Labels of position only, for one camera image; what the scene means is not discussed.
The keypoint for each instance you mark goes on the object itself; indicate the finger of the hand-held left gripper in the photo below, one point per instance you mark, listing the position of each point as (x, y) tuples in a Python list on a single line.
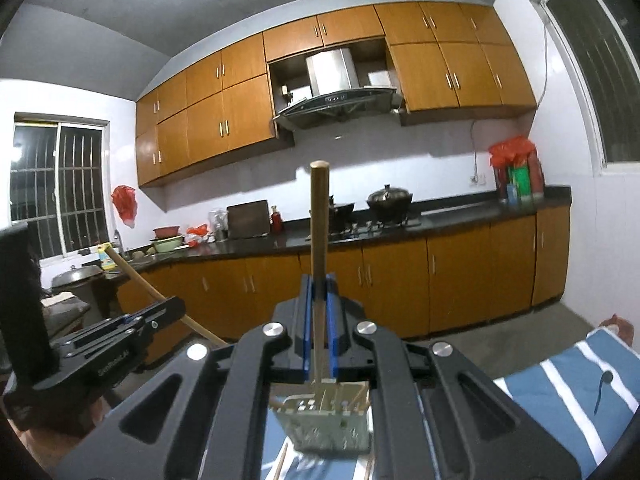
[(150, 322), (115, 321)]

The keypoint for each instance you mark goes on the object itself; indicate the black kitchen countertop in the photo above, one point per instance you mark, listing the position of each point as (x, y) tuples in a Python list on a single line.
[(475, 210)]

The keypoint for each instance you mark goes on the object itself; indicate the green basin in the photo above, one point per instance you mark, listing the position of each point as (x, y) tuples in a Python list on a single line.
[(167, 244)]

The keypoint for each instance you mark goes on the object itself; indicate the wooden base cabinets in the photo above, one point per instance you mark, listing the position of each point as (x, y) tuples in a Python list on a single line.
[(450, 280)]

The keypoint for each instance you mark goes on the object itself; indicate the gas stove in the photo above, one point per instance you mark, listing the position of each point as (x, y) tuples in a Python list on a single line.
[(380, 226)]

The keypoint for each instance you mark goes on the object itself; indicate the black wok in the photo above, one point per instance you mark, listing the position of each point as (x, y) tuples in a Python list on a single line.
[(343, 210)]

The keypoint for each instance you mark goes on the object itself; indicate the green box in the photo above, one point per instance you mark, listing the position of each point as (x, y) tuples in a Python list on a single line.
[(520, 182)]

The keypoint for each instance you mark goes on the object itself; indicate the red basin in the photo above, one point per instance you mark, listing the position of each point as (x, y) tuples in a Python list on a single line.
[(167, 231)]

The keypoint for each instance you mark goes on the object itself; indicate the steel range hood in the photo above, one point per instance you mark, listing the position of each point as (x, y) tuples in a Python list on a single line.
[(330, 72)]

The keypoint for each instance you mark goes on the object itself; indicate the green perforated utensil holder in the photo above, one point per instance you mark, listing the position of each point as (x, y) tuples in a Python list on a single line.
[(325, 430)]

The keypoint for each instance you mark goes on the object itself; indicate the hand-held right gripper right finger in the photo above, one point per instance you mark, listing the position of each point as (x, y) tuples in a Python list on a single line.
[(334, 320)]

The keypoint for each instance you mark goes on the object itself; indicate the wooden wall cabinets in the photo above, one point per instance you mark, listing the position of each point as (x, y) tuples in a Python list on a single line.
[(210, 120)]

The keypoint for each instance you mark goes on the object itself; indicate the dark pot with lid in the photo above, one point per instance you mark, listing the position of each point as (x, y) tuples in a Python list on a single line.
[(390, 200)]

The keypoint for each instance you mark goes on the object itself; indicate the red and white plastic bag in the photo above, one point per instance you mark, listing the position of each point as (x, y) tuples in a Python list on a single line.
[(196, 234)]

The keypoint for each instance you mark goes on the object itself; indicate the clear plastic bag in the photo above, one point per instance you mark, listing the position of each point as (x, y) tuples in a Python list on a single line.
[(217, 225)]

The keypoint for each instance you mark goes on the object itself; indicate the metal faucet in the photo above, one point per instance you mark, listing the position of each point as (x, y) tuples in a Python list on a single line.
[(117, 240)]

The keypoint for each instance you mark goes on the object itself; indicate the wooden chopstick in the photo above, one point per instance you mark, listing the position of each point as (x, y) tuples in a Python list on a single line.
[(319, 220), (280, 465), (141, 281), (368, 467), (361, 396)]

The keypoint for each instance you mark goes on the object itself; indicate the yellow detergent bottle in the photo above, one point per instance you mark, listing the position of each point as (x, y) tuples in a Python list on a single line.
[(106, 262)]

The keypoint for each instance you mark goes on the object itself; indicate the dark wooden cutting board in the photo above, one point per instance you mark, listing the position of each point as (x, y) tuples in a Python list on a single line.
[(248, 220)]

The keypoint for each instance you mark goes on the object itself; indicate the white wall socket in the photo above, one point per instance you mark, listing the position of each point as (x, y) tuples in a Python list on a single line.
[(478, 179)]

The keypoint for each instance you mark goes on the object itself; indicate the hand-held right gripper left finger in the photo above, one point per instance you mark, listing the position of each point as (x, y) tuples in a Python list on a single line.
[(305, 320)]

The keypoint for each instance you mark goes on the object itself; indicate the grey metal pan lid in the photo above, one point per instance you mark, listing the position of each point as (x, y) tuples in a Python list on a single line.
[(75, 276)]

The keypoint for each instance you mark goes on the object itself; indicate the barred window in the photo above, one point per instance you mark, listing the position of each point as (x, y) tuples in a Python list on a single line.
[(595, 60), (60, 185)]

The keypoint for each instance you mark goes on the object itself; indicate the small red bottle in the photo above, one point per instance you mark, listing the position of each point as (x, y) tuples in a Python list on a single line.
[(276, 222)]

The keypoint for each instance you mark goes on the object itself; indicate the tall dark red bottle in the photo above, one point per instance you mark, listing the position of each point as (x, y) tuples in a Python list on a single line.
[(500, 182), (537, 175)]

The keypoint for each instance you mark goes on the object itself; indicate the blue white striped tablecloth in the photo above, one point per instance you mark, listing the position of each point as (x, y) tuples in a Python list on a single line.
[(560, 385)]

